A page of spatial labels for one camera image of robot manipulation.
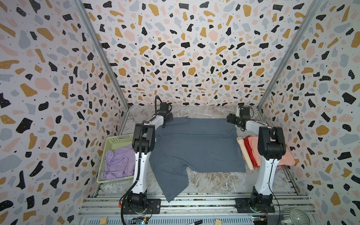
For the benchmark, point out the left wooden block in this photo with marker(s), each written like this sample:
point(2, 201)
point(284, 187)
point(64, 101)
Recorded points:
point(103, 221)

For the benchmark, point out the right wooden block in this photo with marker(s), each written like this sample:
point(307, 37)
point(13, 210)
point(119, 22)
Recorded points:
point(218, 222)

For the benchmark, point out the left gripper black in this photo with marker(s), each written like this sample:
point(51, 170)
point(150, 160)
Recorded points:
point(169, 115)

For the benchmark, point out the aluminium rail frame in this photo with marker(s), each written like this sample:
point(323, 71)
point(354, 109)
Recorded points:
point(188, 208)

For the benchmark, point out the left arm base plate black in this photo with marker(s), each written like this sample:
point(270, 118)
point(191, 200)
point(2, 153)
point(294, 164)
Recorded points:
point(149, 206)

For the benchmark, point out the left circuit board green LED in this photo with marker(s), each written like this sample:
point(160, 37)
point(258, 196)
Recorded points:
point(139, 221)

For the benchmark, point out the folded red t-shirt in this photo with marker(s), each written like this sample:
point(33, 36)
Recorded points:
point(250, 143)

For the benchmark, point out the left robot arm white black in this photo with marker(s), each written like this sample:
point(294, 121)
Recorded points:
point(143, 144)

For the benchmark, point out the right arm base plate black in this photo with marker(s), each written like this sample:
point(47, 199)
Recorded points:
point(248, 205)

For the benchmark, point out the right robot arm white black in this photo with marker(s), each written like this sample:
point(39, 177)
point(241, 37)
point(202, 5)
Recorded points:
point(271, 147)

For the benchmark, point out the light green plastic basket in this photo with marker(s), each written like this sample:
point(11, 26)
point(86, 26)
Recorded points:
point(114, 143)

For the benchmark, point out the folded beige t-shirt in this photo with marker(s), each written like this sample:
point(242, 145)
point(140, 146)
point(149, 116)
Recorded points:
point(245, 153)

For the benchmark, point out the wooden block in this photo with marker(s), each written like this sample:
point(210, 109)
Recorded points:
point(218, 222)
point(103, 221)

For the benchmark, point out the grey-blue t-shirt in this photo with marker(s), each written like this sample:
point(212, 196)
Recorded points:
point(203, 145)

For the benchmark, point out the right circuit board with wires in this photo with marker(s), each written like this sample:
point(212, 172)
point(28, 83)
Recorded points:
point(260, 220)

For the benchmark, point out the lilac t-shirt in basket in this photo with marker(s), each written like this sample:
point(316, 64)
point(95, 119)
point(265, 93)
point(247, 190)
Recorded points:
point(119, 163)

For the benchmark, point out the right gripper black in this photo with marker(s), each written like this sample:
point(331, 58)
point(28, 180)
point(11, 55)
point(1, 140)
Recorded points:
point(232, 118)

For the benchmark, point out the black marker pen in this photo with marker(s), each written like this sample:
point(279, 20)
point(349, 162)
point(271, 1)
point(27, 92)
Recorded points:
point(199, 222)

